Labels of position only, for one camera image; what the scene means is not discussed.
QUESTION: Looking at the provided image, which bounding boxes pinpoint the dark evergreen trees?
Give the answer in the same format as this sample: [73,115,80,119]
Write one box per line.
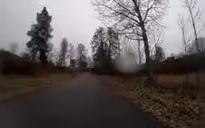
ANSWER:
[90,26,122,72]

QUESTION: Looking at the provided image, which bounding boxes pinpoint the row of bare trees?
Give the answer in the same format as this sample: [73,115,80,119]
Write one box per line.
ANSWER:
[54,36,91,70]

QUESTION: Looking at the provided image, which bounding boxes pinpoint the grey asphalt path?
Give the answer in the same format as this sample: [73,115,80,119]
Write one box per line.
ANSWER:
[0,72,164,128]

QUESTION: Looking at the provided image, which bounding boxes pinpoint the large bare tree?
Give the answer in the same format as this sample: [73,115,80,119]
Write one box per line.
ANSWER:
[91,0,171,84]

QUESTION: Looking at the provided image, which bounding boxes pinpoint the tall dark conifer tree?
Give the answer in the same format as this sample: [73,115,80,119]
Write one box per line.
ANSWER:
[25,6,54,65]

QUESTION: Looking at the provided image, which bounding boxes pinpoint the dry grass verge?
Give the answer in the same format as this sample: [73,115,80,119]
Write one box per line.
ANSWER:
[96,71,205,128]
[0,71,78,106]

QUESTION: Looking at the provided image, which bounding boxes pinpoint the dark hedge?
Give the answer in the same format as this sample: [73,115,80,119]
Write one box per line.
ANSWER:
[0,45,74,77]

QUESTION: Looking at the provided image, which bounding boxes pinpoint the thin bare tree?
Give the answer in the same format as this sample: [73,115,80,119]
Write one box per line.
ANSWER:
[177,0,205,83]

